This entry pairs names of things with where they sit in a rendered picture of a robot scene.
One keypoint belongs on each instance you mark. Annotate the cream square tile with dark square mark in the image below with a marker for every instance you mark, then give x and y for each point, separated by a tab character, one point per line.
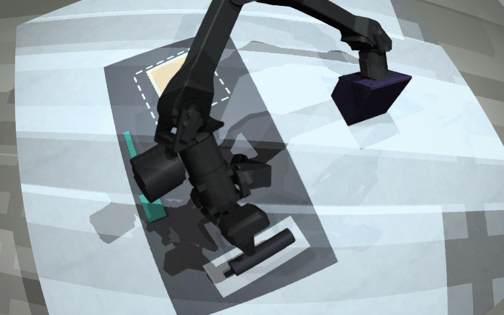
162	74

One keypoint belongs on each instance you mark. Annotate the teal trowel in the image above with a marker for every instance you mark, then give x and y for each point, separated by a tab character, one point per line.
154	211

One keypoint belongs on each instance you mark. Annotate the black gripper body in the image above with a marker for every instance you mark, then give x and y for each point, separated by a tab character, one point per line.
217	194

